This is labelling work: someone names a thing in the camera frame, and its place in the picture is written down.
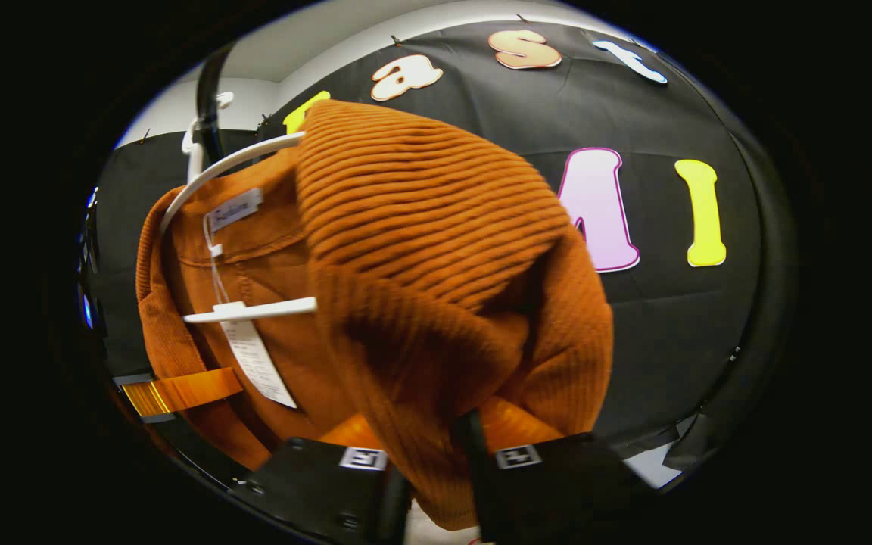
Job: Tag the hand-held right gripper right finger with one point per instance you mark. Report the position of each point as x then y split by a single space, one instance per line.
549 492

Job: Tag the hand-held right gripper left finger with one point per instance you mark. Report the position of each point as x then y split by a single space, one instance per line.
315 484

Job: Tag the black clothes rack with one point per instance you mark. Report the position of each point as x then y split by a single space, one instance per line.
209 106

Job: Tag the white plastic hanger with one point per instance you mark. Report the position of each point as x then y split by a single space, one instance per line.
254 309

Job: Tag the black backdrop cloth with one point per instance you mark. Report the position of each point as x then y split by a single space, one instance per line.
671 325

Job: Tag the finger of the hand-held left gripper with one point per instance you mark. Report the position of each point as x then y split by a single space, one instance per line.
179 390

